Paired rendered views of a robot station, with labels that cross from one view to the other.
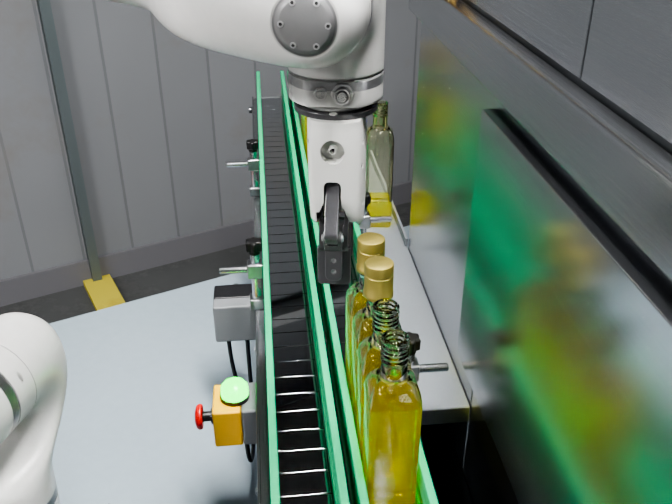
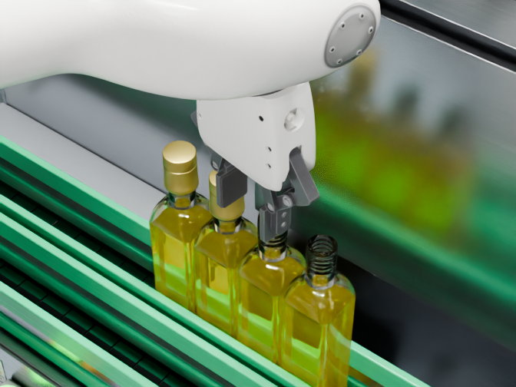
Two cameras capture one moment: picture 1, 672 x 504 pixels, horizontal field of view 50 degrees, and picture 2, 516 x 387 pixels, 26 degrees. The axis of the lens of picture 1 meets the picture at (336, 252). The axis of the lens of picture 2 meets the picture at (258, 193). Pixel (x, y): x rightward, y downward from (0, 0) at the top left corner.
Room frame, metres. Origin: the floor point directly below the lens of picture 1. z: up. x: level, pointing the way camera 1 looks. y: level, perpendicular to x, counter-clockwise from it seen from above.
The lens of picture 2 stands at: (0.16, 0.49, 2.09)
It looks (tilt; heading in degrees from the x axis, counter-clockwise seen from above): 45 degrees down; 313
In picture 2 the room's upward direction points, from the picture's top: straight up
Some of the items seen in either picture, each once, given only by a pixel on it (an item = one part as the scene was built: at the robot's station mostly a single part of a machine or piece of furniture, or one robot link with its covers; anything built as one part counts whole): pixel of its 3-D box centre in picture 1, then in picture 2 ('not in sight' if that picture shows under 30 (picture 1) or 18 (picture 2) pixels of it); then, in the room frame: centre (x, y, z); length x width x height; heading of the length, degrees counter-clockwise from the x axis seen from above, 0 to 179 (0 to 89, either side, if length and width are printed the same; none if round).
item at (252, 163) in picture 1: (243, 169); not in sight; (1.50, 0.21, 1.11); 0.07 x 0.04 x 0.13; 96
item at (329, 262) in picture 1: (333, 258); (285, 213); (0.59, 0.00, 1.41); 0.03 x 0.03 x 0.07; 86
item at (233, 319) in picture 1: (235, 313); not in sight; (1.15, 0.19, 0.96); 0.08 x 0.08 x 0.08; 6
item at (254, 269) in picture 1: (241, 275); not in sight; (1.04, 0.16, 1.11); 0.07 x 0.04 x 0.13; 96
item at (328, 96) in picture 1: (335, 85); not in sight; (0.63, 0.00, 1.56); 0.09 x 0.08 x 0.03; 176
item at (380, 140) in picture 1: (378, 164); not in sight; (1.36, -0.09, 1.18); 0.06 x 0.06 x 0.26; 88
